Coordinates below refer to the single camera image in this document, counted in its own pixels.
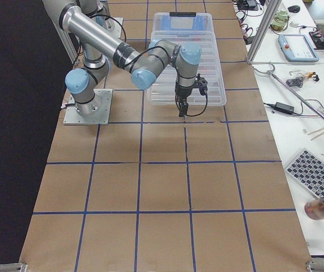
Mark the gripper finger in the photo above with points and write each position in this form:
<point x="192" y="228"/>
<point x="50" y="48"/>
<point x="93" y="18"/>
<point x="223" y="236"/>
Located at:
<point x="180" y="105"/>
<point x="184" y="108"/>

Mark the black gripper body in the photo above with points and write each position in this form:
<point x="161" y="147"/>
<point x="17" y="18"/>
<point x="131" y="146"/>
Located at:
<point x="182" y="92"/>

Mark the clear plastic box lid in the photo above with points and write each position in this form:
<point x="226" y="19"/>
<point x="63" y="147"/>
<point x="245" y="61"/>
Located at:
<point x="162" y="91"/>

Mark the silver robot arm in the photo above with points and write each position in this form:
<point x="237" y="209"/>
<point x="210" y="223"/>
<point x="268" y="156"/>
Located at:
<point x="103" y="9"/>
<point x="76" y="17"/>

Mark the clear plastic storage box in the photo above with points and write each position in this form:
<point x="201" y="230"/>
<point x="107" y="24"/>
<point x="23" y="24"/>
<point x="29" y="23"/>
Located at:
<point x="163" y="22"/>

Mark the black power adapter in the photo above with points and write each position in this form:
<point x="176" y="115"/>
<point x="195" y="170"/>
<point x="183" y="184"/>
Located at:
<point x="284" y="108"/>

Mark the metal rod stand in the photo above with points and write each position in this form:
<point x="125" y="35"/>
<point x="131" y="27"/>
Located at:
<point x="271" y="73"/>

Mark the green jar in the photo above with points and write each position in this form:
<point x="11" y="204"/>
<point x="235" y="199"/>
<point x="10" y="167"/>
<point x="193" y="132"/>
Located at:
<point x="280" y="21"/>

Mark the teach pendant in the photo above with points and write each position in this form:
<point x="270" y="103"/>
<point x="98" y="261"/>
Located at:
<point x="297" y="48"/>

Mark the checkered calibration board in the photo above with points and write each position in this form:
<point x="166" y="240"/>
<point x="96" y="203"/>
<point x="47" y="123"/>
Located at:
<point x="308" y="171"/>

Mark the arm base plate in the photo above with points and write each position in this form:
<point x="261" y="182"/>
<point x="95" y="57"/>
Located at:
<point x="113" y="26"/>
<point x="94" y="113"/>

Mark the black box latch handle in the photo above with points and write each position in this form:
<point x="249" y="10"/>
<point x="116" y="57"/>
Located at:
<point x="182" y="14"/>

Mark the aluminium frame post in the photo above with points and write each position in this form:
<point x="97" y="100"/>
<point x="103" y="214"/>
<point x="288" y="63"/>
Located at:
<point x="263" y="27"/>

